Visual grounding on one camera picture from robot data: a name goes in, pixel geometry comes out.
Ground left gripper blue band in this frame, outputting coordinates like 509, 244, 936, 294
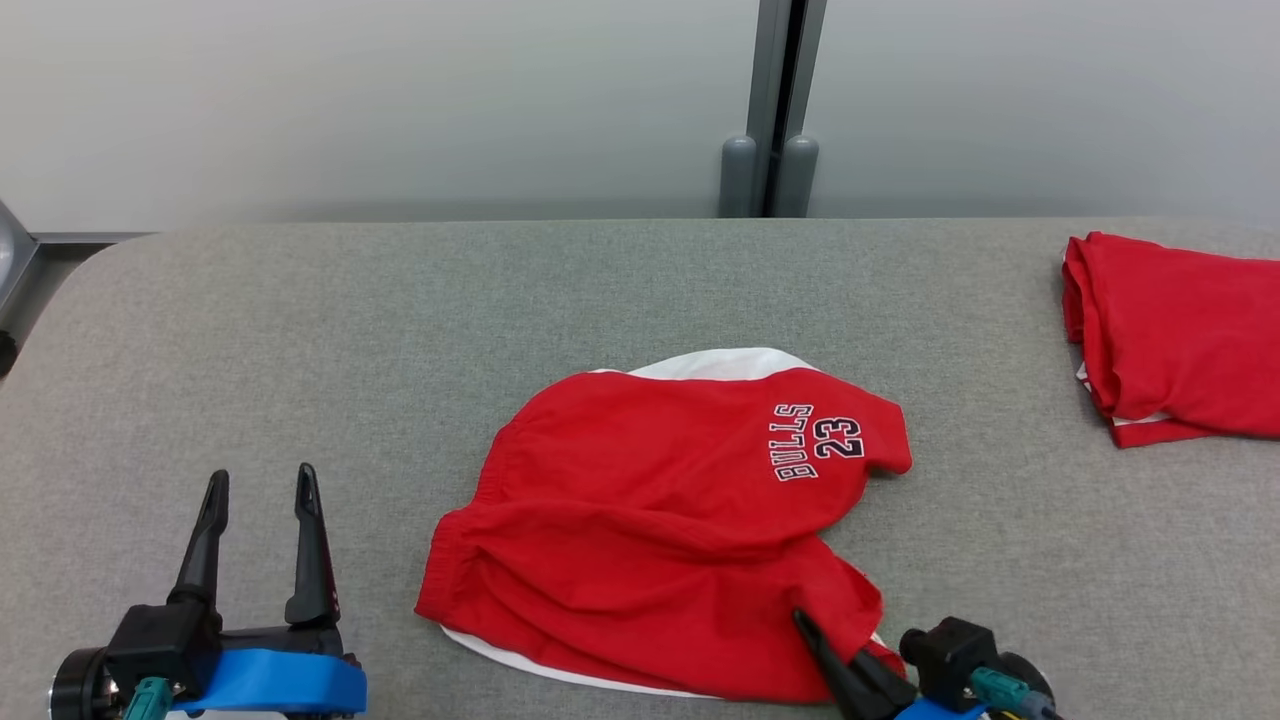
48, 462, 369, 720

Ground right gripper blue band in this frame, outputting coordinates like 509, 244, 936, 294
792, 608, 993, 720

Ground red Bulls 23 shorts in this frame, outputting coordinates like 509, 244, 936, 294
415, 347, 913, 704

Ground red Bulls jersey white sleeves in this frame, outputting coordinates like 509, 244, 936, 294
1062, 232, 1280, 449

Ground grey cylinder cap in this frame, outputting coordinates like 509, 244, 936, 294
780, 135, 821, 219
719, 135, 759, 219

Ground teal right camera connector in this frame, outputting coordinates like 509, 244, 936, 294
970, 668, 1061, 720

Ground teal camera connector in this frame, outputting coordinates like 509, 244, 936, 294
970, 668, 1061, 720
122, 677, 173, 720

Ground teal left camera connector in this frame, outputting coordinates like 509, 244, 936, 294
122, 677, 173, 720

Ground grey metal frame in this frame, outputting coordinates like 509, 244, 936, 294
0, 200, 156, 321

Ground grey partition post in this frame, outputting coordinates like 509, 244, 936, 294
745, 0, 829, 218

